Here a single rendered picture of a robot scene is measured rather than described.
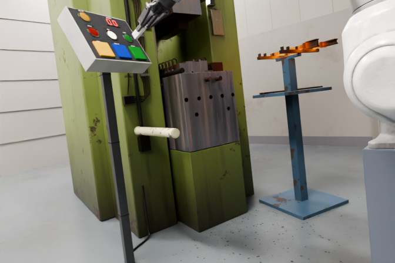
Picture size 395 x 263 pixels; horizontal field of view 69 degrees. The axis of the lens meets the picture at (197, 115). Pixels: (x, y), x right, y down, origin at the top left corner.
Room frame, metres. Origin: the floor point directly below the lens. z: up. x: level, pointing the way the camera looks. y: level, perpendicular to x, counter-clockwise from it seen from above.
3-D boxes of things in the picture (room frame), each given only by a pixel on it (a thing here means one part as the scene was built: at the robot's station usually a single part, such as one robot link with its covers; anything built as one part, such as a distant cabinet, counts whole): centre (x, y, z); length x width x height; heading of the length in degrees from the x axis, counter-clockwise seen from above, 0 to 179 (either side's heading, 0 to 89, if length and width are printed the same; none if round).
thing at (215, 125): (1.94, 0.06, 0.69); 0.56 x 0.38 x 0.45; 33
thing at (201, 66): (1.91, 0.10, 0.96); 0.42 x 0.20 x 0.09; 33
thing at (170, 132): (1.47, 0.23, 0.62); 0.44 x 0.05 x 0.05; 33
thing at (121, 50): (1.29, 0.30, 1.01); 0.07 x 0.05 x 0.07; 148
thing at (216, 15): (2.01, -0.20, 1.27); 0.09 x 0.02 x 0.17; 123
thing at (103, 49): (1.20, 0.36, 1.01); 0.07 x 0.05 x 0.07; 148
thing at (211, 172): (1.94, 0.06, 0.23); 0.56 x 0.38 x 0.47; 33
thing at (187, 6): (1.91, 0.10, 1.32); 0.42 x 0.20 x 0.10; 33
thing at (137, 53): (1.37, 0.25, 1.01); 0.07 x 0.05 x 0.07; 148
